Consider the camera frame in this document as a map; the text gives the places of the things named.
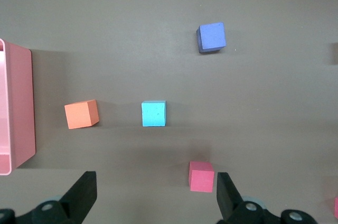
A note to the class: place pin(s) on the orange foam block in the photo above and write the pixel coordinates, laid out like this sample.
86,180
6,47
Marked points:
79,115

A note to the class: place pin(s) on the purple foam block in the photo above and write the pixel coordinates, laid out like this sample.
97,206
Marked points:
212,36

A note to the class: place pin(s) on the red foam block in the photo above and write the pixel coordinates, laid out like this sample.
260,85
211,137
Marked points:
202,181
336,208

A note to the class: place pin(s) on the pink plastic bin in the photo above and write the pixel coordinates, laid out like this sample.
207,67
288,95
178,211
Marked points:
21,102

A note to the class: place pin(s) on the light blue foam block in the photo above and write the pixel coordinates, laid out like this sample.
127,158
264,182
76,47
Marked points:
153,114

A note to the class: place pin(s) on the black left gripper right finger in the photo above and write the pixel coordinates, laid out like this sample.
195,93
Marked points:
227,197

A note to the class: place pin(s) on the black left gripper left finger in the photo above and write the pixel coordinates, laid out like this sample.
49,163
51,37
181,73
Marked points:
87,189

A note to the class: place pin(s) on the brown table cover sheet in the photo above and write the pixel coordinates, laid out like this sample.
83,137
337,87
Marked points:
169,76

